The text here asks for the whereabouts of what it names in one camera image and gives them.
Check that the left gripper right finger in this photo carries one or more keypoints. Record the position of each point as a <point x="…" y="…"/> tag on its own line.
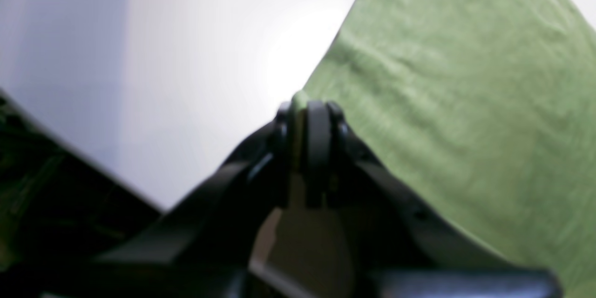
<point x="400" y="246"/>

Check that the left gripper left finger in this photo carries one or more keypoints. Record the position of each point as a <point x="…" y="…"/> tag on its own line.
<point x="200" y="249"/>

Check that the olive green t-shirt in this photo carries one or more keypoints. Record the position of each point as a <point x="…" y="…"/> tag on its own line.
<point x="487" y="109"/>

